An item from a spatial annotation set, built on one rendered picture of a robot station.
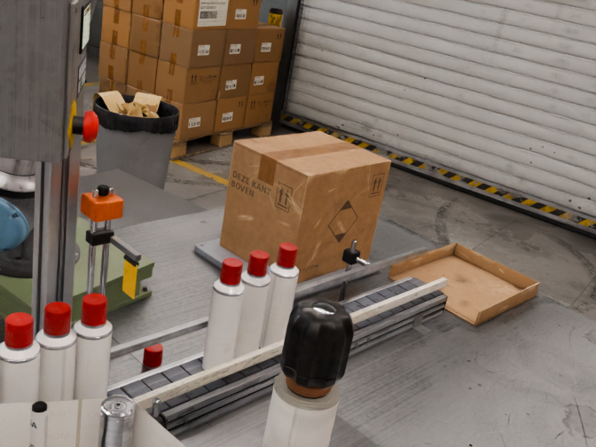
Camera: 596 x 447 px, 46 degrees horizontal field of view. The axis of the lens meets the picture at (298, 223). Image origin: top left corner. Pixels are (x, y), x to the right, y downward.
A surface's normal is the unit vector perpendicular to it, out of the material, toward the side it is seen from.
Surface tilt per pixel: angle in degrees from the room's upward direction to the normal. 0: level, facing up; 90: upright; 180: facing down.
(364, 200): 90
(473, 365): 0
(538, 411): 0
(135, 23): 89
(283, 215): 90
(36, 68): 90
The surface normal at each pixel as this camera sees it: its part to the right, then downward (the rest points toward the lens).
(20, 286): 0.18, -0.88
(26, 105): 0.17, 0.40
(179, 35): -0.52, 0.23
